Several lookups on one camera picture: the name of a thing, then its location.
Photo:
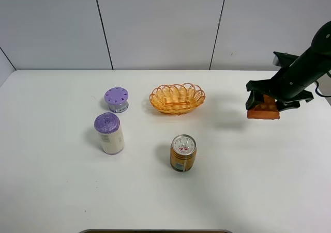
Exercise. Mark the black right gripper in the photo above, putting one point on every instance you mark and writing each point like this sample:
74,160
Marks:
287,86

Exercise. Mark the orange waffle slice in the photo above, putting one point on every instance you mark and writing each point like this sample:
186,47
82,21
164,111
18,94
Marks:
266,110

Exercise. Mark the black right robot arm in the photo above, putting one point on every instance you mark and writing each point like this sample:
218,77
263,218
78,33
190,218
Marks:
320,46

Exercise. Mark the orange woven wicker basket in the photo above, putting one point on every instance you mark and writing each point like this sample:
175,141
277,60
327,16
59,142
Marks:
177,99

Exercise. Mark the orange beverage can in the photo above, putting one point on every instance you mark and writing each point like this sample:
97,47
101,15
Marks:
183,151

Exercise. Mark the purple lidded air freshener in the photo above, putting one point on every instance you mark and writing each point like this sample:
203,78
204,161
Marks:
116,99

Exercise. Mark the purple garbage bag roll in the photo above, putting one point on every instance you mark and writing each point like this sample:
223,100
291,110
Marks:
108,126

